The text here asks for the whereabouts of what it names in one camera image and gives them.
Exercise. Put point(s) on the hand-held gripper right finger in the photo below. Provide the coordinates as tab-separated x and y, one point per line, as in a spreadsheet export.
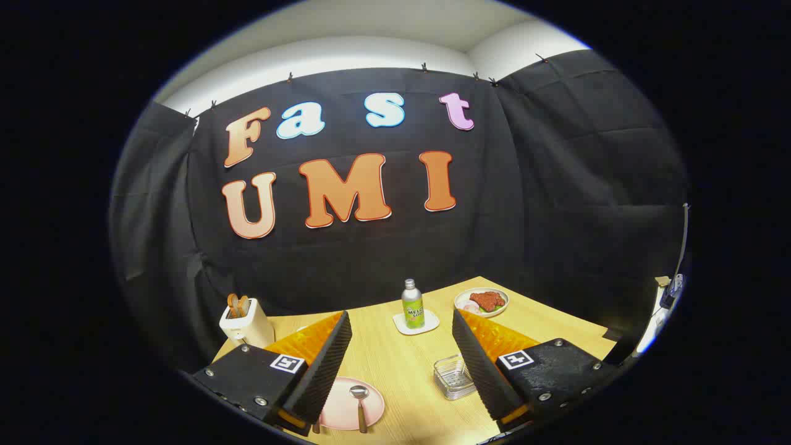
479	371

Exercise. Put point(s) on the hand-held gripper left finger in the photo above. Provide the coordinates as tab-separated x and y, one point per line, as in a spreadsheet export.
324	371

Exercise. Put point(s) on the perforated metal basket tray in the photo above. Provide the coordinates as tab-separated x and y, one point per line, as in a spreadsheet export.
453	378

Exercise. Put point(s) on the pink round plate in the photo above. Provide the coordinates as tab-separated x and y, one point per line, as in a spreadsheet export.
343	411

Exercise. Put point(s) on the white oval food plate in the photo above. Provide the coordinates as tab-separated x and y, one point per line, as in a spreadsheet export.
482	313

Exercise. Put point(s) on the pink ham slice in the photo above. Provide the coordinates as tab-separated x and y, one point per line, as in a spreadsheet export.
471	306

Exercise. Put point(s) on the white square coaster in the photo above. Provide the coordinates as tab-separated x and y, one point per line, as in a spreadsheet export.
429	324

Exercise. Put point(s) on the brown fried meat piece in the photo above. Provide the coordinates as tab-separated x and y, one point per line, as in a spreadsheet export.
490	301

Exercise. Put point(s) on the cream white toaster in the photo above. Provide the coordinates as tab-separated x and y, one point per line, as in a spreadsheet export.
247	330

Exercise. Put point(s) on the green label silver drink bottle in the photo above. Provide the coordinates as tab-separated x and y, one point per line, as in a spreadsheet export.
413	309

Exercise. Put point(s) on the brown toast slice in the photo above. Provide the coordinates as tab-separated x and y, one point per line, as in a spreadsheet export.
243	305
232	305

